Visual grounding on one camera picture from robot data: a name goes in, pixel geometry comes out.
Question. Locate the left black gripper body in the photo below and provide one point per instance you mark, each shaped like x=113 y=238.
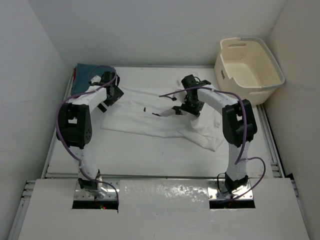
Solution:
x=116 y=95

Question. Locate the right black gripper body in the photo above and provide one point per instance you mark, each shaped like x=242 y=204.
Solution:
x=192 y=105

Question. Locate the blue t shirt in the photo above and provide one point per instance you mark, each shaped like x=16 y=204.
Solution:
x=84 y=73

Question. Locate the white t shirt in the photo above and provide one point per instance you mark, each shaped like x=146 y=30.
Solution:
x=149 y=111

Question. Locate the red t shirt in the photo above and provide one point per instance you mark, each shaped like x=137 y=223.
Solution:
x=73 y=76

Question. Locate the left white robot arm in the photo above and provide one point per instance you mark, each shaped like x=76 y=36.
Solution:
x=73 y=125

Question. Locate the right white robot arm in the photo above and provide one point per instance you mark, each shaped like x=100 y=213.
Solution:
x=238 y=123

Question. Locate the cream laundry basket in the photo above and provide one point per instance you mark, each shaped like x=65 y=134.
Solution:
x=247 y=67

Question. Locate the reflective foil panel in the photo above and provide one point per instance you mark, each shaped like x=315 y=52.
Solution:
x=184 y=196

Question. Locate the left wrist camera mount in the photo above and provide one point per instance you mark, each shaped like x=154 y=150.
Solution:
x=95 y=79

